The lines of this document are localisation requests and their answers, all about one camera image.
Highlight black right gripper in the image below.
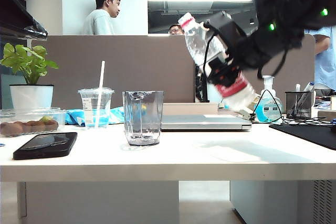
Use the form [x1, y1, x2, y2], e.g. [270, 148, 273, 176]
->
[206, 33, 264, 90]

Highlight clear red-label water bottle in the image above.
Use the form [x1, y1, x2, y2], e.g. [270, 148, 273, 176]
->
[177, 12, 259, 112]

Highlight blue hand sanitizer bottle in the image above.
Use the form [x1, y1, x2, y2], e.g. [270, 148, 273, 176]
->
[253, 75, 284, 123]

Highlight clear glass mug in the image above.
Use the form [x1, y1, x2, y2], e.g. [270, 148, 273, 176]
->
[121, 90, 164, 146]

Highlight beige stapler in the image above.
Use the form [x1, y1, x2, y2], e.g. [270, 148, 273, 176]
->
[235, 104, 257, 123]

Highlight brown cardboard box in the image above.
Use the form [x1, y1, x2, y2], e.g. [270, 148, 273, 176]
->
[162, 102, 229, 116]

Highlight silver Dell laptop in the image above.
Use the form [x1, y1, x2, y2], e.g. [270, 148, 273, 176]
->
[160, 113, 253, 132]

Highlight man with glasses seated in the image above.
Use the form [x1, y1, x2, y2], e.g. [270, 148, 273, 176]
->
[167, 23, 186, 35]

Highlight black mesh pen holder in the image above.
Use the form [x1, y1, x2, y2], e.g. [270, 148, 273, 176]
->
[284, 90, 314, 120]

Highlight white blue-banded marker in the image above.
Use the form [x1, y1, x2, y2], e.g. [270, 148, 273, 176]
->
[302, 81, 316, 94]

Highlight brown desk partition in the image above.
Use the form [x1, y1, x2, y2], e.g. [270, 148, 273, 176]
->
[30, 34, 316, 110]

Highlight black mouse pad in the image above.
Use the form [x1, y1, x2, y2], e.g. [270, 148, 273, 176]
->
[268, 123, 336, 152]

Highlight brown rectangular block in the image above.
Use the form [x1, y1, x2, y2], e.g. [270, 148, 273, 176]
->
[317, 109, 336, 122]

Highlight white drinking straw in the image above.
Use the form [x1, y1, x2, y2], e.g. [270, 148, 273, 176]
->
[93, 60, 106, 128]

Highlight grey vented cabinet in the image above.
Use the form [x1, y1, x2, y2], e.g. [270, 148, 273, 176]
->
[230, 180, 336, 224]

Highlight clear plastic lidded cup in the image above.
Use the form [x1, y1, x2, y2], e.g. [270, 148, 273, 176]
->
[77, 87, 116, 130]

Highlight man in white shirt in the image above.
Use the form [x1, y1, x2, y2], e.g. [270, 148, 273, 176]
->
[81, 0, 122, 36]

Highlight blue plastic bag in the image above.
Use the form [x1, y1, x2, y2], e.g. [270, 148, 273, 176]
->
[64, 105, 125, 127]

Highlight brown kiwi fruit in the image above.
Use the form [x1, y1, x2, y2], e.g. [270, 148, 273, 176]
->
[24, 120, 40, 132]
[39, 119, 59, 132]
[0, 121, 24, 136]

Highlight black smartphone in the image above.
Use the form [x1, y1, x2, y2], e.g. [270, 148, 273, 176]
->
[13, 132, 78, 161]

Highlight white plant pot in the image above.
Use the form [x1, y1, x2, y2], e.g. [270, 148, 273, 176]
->
[9, 84, 55, 112]

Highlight green leafy plant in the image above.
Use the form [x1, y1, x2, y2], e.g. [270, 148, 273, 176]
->
[0, 42, 60, 86]

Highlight clear plastic fruit container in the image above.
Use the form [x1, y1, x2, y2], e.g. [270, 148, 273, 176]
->
[0, 106, 68, 137]

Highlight black angled monitor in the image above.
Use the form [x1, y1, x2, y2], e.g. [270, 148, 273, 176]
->
[0, 0, 49, 42]

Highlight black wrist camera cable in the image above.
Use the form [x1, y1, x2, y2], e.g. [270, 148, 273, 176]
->
[202, 30, 219, 78]

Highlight thin black looped cable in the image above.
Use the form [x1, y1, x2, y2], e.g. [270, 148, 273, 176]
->
[249, 89, 284, 124]

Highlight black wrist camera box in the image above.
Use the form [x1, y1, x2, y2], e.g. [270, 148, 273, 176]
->
[203, 10, 248, 52]

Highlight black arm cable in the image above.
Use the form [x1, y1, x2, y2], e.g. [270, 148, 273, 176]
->
[256, 47, 289, 80]

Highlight black mouse cable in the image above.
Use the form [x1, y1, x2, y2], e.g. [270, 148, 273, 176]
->
[270, 115, 334, 126]

